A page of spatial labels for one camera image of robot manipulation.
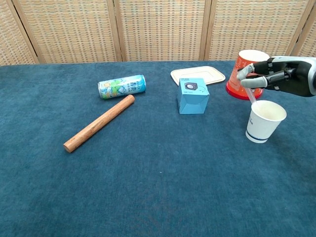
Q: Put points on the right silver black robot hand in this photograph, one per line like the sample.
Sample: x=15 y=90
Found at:
x=293 y=74

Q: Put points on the thin grey pen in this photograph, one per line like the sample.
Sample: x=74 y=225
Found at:
x=252 y=96

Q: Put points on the small white paper cup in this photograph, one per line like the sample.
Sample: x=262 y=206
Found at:
x=265 y=123

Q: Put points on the large red paper cup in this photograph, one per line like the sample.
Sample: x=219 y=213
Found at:
x=237 y=84

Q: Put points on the beige rectangular food container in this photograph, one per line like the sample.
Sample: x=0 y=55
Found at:
x=214 y=75

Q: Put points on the light blue cardboard box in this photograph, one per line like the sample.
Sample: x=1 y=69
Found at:
x=192 y=101

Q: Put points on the woven bamboo folding screen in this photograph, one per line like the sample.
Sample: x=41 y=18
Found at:
x=158 y=29

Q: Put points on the blue green drink can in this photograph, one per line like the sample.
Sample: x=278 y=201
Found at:
x=122 y=87

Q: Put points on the dark blue table mat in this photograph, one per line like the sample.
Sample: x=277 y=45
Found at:
x=148 y=185

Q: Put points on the wooden round rod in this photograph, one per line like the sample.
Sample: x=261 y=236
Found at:
x=98 y=123

